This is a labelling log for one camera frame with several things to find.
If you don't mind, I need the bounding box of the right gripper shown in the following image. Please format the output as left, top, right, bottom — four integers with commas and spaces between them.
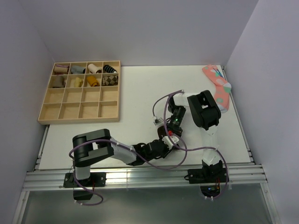
163, 106, 186, 140

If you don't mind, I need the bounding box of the brown sock with striped cuff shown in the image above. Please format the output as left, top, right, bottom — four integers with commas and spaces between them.
157, 125, 170, 140

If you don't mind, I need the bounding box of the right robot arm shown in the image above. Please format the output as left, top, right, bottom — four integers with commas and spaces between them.
164, 90, 225, 182

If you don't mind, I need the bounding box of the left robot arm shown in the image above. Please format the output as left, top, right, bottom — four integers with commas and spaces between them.
70, 129, 174, 186

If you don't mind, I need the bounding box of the pink patterned sock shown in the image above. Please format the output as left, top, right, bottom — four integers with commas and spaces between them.
202, 65, 232, 113

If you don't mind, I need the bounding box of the brown checkered rolled sock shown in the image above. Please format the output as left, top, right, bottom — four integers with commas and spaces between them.
102, 75, 118, 86

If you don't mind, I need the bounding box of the black white striped rolled sock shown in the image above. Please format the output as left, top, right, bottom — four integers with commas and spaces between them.
103, 64, 117, 73

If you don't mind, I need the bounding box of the mustard yellow rolled sock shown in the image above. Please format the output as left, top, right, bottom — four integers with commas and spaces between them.
86, 76, 100, 87

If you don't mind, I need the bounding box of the wooden compartment tray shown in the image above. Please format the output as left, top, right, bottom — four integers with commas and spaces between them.
38, 61, 121, 125

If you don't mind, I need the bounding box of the pale yellow rolled sock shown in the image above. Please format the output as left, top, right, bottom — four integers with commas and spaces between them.
70, 77, 84, 88

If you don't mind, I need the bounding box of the grey blue rolled sock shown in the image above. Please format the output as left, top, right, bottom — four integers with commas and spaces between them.
71, 65, 86, 74

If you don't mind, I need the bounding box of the grey brown rolled sock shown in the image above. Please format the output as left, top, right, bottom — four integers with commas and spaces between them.
52, 76, 65, 88

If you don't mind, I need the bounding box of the beige striped rolled sock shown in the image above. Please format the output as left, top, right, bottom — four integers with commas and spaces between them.
53, 64, 69, 74

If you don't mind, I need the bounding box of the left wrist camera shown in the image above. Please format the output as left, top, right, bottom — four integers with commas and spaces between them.
162, 131, 179, 149

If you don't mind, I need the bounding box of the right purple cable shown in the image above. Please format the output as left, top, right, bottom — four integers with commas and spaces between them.
152, 90, 232, 201

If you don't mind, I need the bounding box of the purple cable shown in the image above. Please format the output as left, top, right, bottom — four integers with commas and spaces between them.
152, 90, 232, 201
69, 135, 187, 206

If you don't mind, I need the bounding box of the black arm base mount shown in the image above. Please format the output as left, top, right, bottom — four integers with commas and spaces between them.
184, 168, 229, 184

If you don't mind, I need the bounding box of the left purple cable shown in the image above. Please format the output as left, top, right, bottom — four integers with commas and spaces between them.
69, 135, 187, 206

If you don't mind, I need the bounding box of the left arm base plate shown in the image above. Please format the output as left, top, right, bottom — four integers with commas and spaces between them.
63, 172, 106, 188

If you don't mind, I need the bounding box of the aluminium frame rail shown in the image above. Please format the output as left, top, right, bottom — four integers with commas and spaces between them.
21, 164, 268, 191

